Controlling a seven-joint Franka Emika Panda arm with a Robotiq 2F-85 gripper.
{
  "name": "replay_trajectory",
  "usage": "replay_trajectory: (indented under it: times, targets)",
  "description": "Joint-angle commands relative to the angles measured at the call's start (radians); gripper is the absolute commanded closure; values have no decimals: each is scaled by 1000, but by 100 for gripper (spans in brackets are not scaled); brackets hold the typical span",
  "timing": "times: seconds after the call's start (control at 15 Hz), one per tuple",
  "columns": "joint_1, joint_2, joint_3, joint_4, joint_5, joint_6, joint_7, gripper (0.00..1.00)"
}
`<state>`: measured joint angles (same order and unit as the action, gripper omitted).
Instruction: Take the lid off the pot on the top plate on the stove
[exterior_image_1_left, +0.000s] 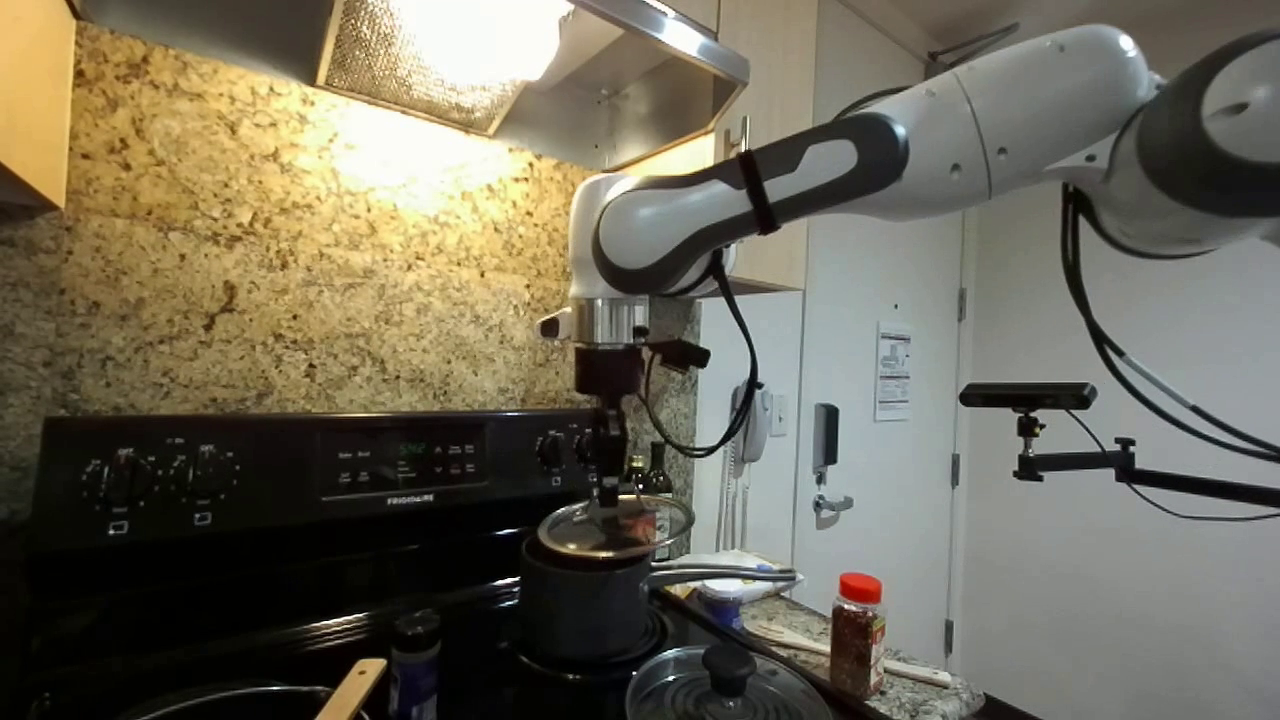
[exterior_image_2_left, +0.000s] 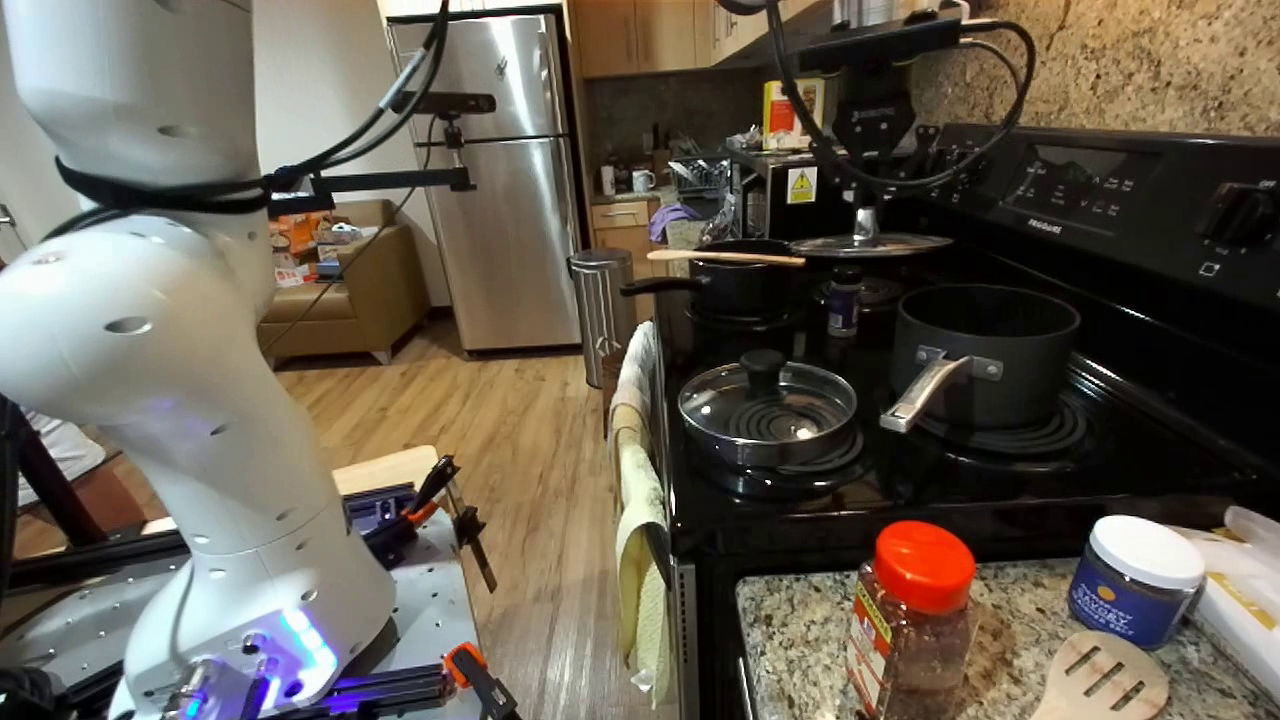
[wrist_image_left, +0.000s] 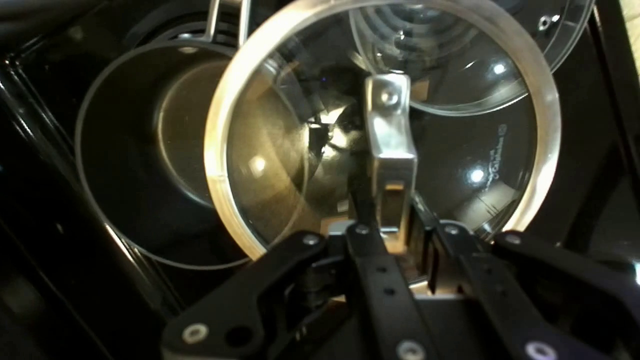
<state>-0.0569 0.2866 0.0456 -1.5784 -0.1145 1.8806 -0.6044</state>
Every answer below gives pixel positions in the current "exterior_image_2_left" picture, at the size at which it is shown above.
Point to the dark bottle blue label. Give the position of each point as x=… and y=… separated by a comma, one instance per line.
x=840, y=312

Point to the cardboard box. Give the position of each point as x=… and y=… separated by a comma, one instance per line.
x=622, y=227

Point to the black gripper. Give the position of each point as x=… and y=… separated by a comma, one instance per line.
x=877, y=133

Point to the black bar camera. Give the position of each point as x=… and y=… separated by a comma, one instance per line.
x=441, y=100

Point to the blue jar white lid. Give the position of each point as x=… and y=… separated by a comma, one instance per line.
x=1127, y=600

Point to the glass lid black knob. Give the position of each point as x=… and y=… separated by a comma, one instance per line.
x=801, y=412

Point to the light wooden board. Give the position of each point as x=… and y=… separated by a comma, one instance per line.
x=387, y=469

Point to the grey metal base plate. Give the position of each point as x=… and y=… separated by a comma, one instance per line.
x=427, y=612

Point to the brown sofa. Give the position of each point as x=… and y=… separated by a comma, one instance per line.
x=360, y=301

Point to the stainless steel refrigerator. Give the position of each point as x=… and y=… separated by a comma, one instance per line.
x=514, y=252

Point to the wooden slotted spatula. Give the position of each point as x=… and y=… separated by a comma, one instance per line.
x=1066, y=692

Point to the black tripod leg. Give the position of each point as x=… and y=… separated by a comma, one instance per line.
x=61, y=483

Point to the orange white framed card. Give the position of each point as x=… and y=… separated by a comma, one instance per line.
x=786, y=115

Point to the black metal bar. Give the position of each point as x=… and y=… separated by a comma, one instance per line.
x=94, y=557

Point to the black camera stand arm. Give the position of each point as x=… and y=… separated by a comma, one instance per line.
x=403, y=177

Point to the black electric stove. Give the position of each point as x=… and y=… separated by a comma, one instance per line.
x=1173, y=442

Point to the spice jar red lid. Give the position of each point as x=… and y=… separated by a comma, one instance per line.
x=921, y=642

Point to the utensil holder with utensils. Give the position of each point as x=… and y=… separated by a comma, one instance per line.
x=707, y=201

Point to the white plastic package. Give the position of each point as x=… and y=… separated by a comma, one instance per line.
x=1245, y=600

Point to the black appliance yellow label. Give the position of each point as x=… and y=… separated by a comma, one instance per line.
x=801, y=220

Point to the person in grey shorts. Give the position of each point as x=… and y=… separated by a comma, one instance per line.
x=61, y=436

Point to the pale yellow hanging towel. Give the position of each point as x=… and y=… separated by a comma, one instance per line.
x=640, y=504

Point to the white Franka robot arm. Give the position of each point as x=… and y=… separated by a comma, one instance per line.
x=162, y=402

